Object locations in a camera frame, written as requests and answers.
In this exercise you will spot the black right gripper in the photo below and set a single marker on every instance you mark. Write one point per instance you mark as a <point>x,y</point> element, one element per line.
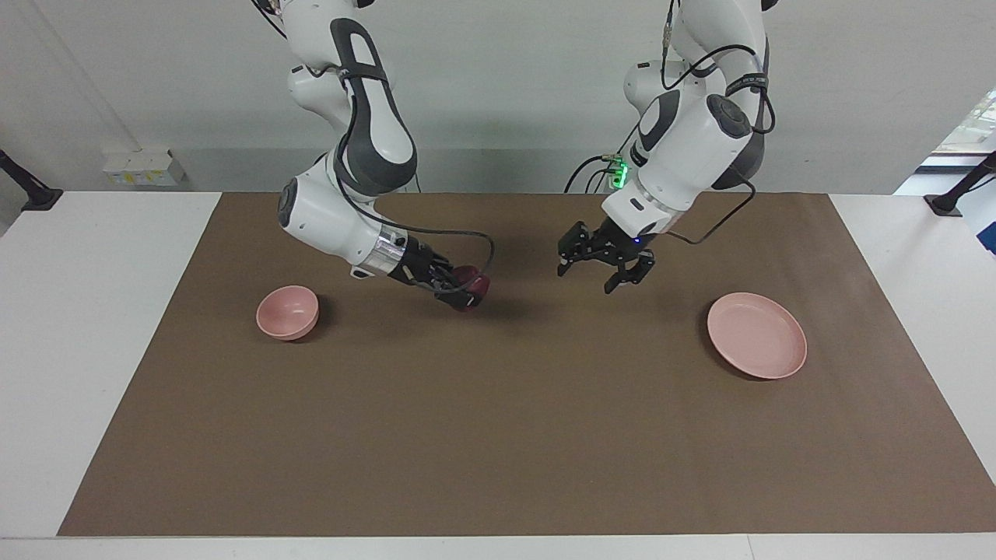
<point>416,264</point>

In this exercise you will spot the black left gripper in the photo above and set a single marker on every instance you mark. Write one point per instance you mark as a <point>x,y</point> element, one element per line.
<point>615,243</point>

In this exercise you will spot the dark red apple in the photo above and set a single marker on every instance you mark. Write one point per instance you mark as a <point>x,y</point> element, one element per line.
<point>475,281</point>

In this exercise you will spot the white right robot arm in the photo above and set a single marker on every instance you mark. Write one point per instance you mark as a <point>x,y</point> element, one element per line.
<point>373,132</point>

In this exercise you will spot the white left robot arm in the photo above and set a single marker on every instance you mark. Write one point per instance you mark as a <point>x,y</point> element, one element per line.
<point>685,148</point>

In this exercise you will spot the pink bowl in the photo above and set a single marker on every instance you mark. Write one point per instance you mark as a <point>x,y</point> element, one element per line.
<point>286,313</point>

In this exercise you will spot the pink plate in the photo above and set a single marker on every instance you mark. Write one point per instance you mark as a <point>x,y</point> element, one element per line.
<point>756,336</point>

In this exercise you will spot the green lit base connector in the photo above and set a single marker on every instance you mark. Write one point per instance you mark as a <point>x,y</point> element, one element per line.
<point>619,173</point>

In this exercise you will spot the brown table mat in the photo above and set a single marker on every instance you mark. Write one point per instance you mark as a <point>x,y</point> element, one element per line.
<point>467,435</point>

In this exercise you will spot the black stand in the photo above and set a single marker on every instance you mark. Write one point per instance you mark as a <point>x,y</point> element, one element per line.
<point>953,198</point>
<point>35,194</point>

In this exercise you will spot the blue object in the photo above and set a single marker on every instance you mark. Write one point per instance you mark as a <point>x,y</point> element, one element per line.
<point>989,237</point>

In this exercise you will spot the white wall socket box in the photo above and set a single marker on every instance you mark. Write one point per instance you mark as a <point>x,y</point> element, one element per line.
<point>144,168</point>

